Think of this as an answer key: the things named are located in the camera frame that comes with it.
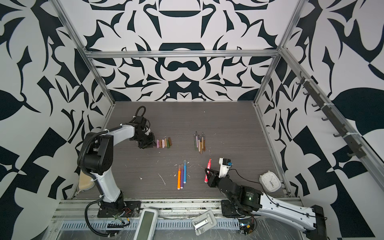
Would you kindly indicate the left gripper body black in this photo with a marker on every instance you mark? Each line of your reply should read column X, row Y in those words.
column 146, row 141

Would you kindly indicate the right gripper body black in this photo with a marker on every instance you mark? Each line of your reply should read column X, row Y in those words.
column 216, row 182

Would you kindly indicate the red pink highlighter pen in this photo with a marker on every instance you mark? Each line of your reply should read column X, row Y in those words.
column 207, row 172

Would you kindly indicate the blue highlighter pen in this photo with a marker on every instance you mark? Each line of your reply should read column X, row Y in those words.
column 185, row 172

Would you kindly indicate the lilac cap brown pen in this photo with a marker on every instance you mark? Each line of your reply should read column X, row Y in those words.
column 201, row 146

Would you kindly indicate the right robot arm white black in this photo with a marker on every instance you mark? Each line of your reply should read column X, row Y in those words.
column 309, row 220

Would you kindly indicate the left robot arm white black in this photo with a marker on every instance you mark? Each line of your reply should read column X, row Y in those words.
column 97, row 154

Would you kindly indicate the orange highlighter pen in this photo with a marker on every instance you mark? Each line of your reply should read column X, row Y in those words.
column 179, row 178

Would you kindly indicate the white round timer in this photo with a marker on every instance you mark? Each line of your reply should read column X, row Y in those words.
column 270, row 182

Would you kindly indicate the beige sponge block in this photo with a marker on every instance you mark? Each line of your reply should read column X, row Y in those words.
column 85, row 182

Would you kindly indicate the white handheld tablet device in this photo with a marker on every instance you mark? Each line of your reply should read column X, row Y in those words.
column 147, row 224

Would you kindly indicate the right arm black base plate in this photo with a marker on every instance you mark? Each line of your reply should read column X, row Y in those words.
column 229, row 210

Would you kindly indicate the grey metal bracket box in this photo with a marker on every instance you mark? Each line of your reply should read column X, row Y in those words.
column 204, row 222

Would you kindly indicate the aluminium frame front rail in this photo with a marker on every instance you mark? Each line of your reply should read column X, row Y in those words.
column 167, row 208

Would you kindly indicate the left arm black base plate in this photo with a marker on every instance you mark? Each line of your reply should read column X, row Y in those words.
column 125, row 210

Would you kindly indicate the aluminium frame back beam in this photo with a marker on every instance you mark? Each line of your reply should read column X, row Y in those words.
column 180, row 54

